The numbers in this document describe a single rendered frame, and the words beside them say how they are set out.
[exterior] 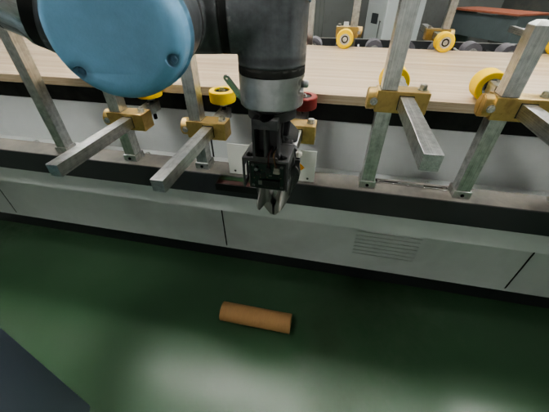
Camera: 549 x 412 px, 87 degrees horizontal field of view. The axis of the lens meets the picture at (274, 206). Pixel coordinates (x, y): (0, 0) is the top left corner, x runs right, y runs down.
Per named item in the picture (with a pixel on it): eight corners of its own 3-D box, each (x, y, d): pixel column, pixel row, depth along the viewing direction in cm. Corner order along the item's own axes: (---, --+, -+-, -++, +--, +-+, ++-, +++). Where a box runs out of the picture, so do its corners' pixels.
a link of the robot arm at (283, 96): (249, 63, 43) (313, 66, 42) (250, 96, 46) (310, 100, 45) (229, 78, 36) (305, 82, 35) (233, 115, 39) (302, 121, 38)
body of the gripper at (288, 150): (242, 190, 46) (236, 115, 39) (256, 163, 53) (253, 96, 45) (288, 195, 45) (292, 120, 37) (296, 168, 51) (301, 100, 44)
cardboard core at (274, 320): (289, 328, 115) (218, 313, 119) (288, 338, 119) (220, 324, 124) (292, 310, 121) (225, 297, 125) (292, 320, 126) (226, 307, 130)
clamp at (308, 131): (314, 145, 77) (315, 127, 74) (265, 141, 79) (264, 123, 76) (315, 136, 82) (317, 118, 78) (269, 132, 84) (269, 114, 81)
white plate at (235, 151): (314, 182, 84) (316, 152, 78) (229, 173, 89) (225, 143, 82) (314, 181, 85) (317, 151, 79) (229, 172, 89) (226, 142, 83)
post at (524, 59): (457, 217, 83) (560, 20, 53) (444, 216, 83) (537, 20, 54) (453, 210, 86) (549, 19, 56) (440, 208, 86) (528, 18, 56)
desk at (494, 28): (462, 49, 596) (478, 6, 550) (527, 64, 495) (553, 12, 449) (435, 51, 578) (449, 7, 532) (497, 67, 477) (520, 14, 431)
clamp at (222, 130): (225, 141, 82) (223, 125, 78) (180, 137, 84) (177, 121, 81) (232, 132, 86) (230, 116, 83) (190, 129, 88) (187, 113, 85)
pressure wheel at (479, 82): (507, 65, 73) (471, 82, 77) (512, 94, 77) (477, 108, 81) (498, 60, 78) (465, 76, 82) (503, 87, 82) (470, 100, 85)
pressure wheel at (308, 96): (313, 137, 86) (316, 99, 79) (286, 136, 87) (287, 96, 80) (315, 127, 92) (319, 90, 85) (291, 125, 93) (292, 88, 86)
